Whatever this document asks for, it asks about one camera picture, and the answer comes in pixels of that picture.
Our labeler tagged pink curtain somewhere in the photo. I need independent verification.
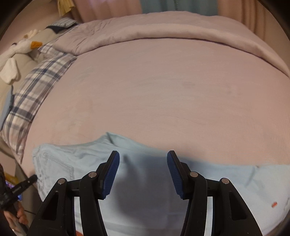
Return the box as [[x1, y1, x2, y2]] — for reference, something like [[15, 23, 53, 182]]
[[71, 0, 142, 23]]

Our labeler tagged person's left hand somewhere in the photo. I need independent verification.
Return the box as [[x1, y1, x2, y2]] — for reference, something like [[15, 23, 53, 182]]
[[4, 202, 28, 229]]

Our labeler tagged white goose plush toy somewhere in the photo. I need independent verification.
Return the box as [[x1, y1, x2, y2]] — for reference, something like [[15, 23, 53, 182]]
[[1, 29, 43, 84]]

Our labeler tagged blue plaid pillow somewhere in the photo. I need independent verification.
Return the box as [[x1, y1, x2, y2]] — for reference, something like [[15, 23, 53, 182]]
[[1, 18, 78, 163]]

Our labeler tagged pink bed sheet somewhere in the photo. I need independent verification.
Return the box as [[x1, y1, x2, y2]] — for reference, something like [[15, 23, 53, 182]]
[[22, 38, 289, 174]]

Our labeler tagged yellow cloth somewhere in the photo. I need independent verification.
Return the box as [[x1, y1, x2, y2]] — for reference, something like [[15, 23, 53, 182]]
[[57, 0, 75, 16]]

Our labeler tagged pink folded duvet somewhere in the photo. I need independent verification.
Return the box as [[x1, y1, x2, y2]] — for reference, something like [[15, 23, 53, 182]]
[[54, 11, 289, 75]]

